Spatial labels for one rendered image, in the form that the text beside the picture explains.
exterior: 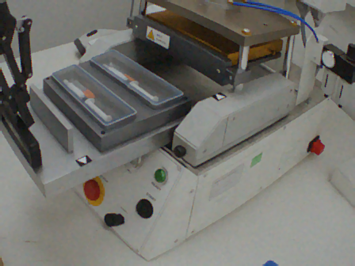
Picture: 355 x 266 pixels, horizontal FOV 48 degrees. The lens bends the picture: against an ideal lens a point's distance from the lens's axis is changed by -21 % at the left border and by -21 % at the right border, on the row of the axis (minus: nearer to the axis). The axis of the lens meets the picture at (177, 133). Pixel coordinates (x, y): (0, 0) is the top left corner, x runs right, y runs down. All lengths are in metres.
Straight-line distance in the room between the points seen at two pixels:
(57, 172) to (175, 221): 0.23
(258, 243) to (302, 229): 0.11
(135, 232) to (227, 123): 0.24
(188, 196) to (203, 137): 0.10
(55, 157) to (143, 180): 0.19
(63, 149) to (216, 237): 0.34
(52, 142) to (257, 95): 0.33
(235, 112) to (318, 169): 0.41
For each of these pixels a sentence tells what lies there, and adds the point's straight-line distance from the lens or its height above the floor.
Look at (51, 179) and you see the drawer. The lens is 0.61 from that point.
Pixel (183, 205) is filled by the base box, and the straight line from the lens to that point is 0.73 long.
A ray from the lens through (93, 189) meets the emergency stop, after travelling 0.84.
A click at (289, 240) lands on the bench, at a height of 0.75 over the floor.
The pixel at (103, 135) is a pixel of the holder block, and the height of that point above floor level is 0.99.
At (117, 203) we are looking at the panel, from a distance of 0.81.
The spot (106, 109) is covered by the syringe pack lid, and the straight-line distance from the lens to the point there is 0.67.
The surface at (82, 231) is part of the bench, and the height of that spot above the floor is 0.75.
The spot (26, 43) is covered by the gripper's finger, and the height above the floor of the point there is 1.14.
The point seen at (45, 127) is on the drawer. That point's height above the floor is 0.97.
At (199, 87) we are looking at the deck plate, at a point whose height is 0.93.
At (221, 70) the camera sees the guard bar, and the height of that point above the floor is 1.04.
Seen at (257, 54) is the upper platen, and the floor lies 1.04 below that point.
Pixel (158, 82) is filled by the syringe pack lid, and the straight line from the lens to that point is 0.74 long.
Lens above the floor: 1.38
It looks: 36 degrees down
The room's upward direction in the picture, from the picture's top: 8 degrees clockwise
